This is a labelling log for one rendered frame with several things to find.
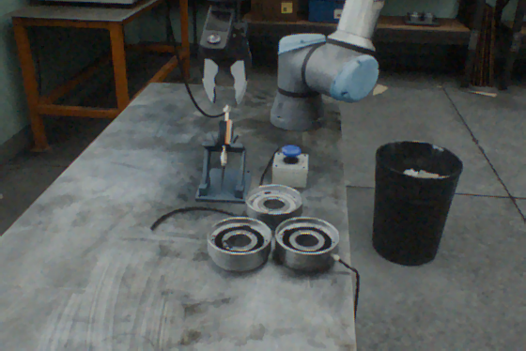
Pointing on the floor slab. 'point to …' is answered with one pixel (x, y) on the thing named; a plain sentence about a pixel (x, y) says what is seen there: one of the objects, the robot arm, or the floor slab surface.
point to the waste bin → (412, 199)
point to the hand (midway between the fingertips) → (224, 99)
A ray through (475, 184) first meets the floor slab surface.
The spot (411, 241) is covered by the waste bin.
